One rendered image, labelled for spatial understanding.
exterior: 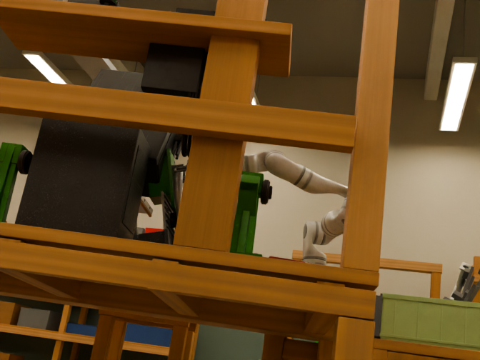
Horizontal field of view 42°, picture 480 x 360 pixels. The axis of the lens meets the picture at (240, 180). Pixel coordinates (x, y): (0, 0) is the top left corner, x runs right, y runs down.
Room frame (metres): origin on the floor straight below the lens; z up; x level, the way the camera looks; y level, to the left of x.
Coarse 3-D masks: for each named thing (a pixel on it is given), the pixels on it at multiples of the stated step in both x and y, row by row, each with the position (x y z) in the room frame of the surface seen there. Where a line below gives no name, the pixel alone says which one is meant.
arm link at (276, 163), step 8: (272, 152) 1.88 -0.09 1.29; (280, 152) 1.88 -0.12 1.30; (272, 160) 1.85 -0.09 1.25; (280, 160) 1.85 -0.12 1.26; (288, 160) 1.86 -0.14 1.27; (272, 168) 1.86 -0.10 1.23; (280, 168) 1.86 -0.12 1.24; (288, 168) 1.87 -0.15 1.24; (296, 168) 1.87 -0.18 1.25; (304, 168) 1.89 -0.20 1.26; (280, 176) 1.88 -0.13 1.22; (288, 176) 1.89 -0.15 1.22; (296, 176) 1.89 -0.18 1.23
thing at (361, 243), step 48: (240, 0) 1.56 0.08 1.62; (384, 0) 1.52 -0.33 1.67; (240, 48) 1.56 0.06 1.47; (384, 48) 1.52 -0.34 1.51; (240, 96) 1.55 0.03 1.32; (384, 96) 1.51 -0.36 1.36; (192, 144) 1.56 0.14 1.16; (240, 144) 1.55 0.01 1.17; (384, 144) 1.51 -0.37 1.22; (192, 192) 1.56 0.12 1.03; (384, 192) 1.51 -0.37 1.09; (192, 240) 1.56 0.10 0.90
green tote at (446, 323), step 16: (384, 304) 2.25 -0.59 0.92; (400, 304) 2.24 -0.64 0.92; (416, 304) 2.22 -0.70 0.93; (432, 304) 2.20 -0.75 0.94; (448, 304) 2.19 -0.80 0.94; (464, 304) 2.17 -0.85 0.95; (384, 320) 2.25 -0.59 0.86; (400, 320) 2.24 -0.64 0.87; (416, 320) 2.22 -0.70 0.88; (432, 320) 2.20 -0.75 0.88; (448, 320) 2.19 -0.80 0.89; (464, 320) 2.17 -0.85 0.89; (384, 336) 2.25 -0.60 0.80; (400, 336) 2.23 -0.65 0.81; (416, 336) 2.21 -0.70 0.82; (432, 336) 2.20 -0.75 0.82; (448, 336) 2.19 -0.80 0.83; (464, 336) 2.17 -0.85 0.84
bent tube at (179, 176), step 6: (174, 168) 1.93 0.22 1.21; (174, 174) 1.91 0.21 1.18; (180, 174) 1.90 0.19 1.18; (174, 180) 1.88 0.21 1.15; (180, 180) 1.88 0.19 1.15; (174, 186) 1.87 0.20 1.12; (180, 186) 1.86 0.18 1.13; (174, 192) 1.86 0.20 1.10; (180, 192) 1.86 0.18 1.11; (174, 198) 1.87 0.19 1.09; (180, 198) 1.86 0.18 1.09
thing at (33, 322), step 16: (0, 304) 7.79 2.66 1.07; (16, 304) 7.76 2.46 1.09; (64, 304) 7.48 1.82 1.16; (0, 320) 7.77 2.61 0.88; (16, 320) 7.84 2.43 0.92; (32, 320) 7.61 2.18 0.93; (48, 320) 7.55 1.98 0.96; (64, 320) 7.47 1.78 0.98; (80, 320) 7.89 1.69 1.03; (48, 336) 7.46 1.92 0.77; (64, 336) 7.41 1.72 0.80; (80, 336) 7.36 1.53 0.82; (128, 336) 7.30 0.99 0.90; (144, 336) 7.24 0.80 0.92; (160, 336) 7.18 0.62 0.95; (0, 352) 7.92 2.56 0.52; (144, 352) 7.16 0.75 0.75; (160, 352) 7.11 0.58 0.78; (192, 352) 7.48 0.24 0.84
